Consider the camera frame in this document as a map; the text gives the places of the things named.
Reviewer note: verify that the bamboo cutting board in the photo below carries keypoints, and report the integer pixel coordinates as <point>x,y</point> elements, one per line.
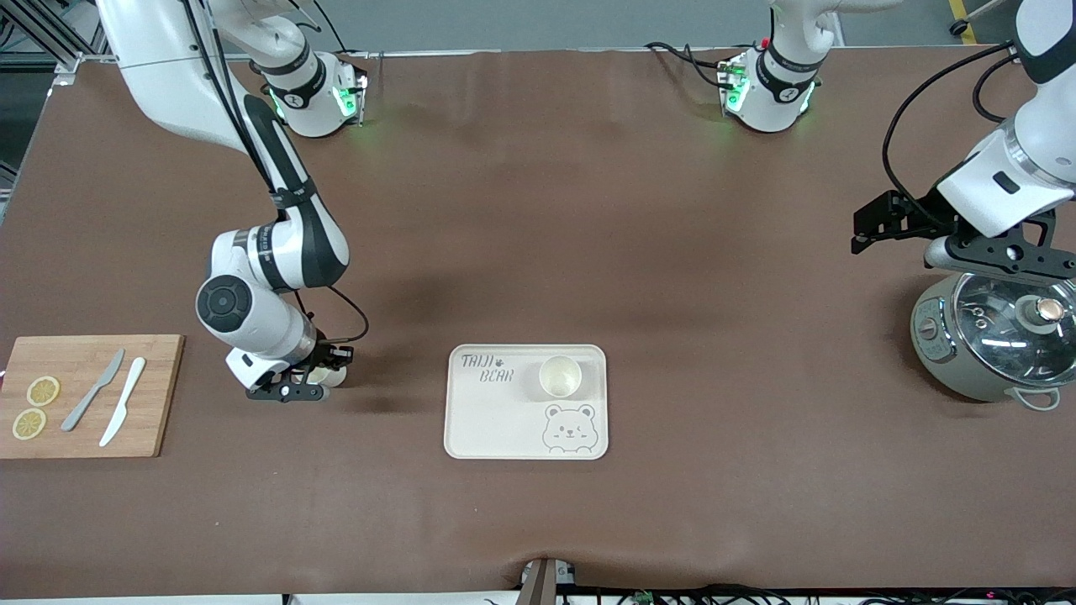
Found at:
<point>155,395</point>

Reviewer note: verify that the aluminium frame structure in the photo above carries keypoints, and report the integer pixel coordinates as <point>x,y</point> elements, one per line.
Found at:
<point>40,28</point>

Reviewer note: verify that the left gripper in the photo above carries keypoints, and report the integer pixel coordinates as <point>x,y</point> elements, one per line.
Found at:
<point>918,212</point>

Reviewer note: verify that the dried lemon slice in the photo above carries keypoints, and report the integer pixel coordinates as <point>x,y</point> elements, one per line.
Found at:
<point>29,423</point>
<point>43,391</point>

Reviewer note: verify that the white plastic knife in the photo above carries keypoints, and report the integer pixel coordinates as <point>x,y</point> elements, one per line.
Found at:
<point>123,402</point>

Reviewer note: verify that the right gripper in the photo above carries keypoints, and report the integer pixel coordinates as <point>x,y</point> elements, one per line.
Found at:
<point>324,357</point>

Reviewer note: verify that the stand leg with caster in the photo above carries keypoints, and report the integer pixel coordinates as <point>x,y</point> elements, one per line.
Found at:
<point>957,27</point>

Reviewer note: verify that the glass pot lid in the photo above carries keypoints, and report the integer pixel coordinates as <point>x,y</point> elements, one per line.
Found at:
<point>1009,344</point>

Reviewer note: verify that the cream tray with bear print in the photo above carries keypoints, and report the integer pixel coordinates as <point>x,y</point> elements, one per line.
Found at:
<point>504,428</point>

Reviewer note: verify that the grey-green electric pot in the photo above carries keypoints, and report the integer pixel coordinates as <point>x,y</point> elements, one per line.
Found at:
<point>950,370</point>

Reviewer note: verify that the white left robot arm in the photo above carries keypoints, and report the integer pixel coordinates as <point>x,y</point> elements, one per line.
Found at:
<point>1046,143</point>

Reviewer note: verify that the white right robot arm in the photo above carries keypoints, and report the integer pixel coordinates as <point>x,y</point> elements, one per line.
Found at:
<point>277,252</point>

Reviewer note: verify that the metal camera bracket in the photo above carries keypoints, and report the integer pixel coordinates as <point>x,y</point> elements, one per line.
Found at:
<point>538,584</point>

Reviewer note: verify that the grey plastic knife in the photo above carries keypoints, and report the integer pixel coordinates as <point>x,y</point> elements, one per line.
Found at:
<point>92,391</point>

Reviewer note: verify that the brown table cover mat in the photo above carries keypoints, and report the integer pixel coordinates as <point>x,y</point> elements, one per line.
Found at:
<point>538,210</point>

